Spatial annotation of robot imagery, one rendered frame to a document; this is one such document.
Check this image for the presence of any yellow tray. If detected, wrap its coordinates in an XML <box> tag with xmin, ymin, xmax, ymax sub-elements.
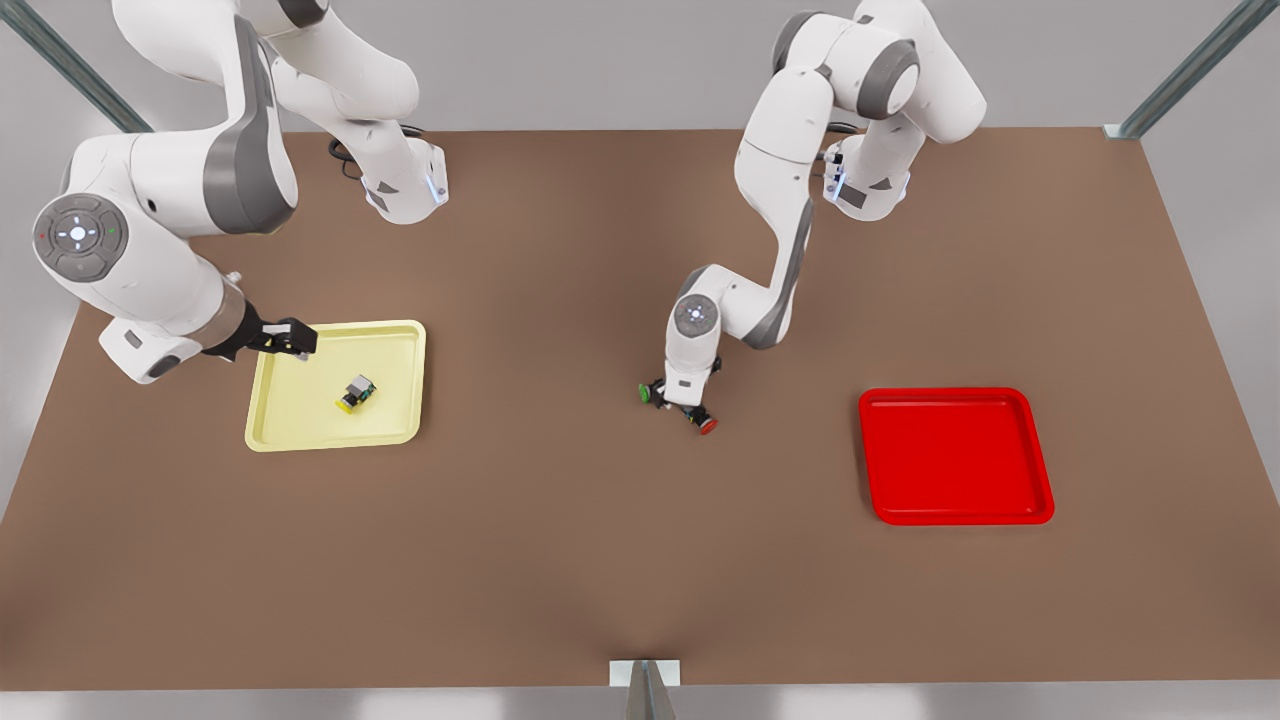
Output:
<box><xmin>245</xmin><ymin>320</ymin><xmax>428</xmax><ymax>453</ymax></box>

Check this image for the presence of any red tray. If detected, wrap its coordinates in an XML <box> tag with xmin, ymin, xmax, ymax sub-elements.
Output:
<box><xmin>858</xmin><ymin>387</ymin><xmax>1056</xmax><ymax>527</ymax></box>

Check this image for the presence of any black cable loop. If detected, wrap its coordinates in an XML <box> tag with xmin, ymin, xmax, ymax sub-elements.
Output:
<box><xmin>328</xmin><ymin>122</ymin><xmax>429</xmax><ymax>183</ymax></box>
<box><xmin>822</xmin><ymin>120</ymin><xmax>867</xmax><ymax>161</ymax></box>

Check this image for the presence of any silver frame post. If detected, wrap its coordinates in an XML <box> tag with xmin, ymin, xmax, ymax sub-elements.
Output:
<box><xmin>1103</xmin><ymin>0</ymin><xmax>1280</xmax><ymax>141</ymax></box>
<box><xmin>0</xmin><ymin>0</ymin><xmax>154</xmax><ymax>135</ymax></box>
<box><xmin>610</xmin><ymin>659</ymin><xmax>682</xmax><ymax>720</ymax></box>

